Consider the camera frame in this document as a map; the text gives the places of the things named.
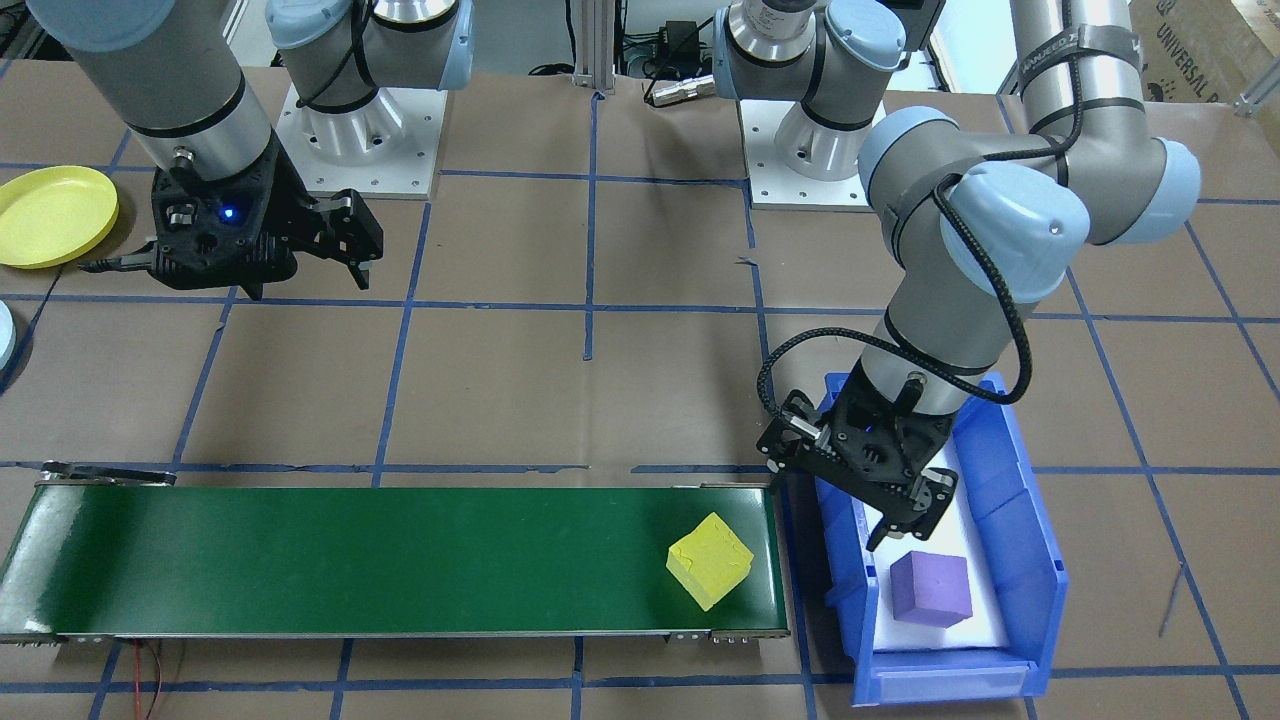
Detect aluminium profile post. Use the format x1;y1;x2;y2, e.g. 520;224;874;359
572;0;621;94

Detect white foam pad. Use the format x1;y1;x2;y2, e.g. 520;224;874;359
862;440;1011;653

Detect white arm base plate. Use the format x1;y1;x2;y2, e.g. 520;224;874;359
741;97;912;213
277;85;448;200

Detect yellow plate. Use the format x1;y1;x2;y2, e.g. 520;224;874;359
0;165;121;271

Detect purple foam cube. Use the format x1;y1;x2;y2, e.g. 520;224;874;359
889;550;974;629

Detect thin red wire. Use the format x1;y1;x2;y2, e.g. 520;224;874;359
133;640;166;720

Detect blue plastic storage bin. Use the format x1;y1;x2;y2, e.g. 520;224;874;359
797;371;1070;709

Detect green conveyor belt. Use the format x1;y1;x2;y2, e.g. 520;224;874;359
0;462;791;646

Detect brown cardboard box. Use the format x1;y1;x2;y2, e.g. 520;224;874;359
1130;0;1280;106

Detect yellow foam cube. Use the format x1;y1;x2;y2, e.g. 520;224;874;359
666;512;756;613

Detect black braided cable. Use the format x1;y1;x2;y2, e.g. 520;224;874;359
757;0;1086;441

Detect black printed velcro strap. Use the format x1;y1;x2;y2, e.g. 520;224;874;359
1020;25;1141;76

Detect silver cylindrical connector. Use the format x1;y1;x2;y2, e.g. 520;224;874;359
645;75;717;107

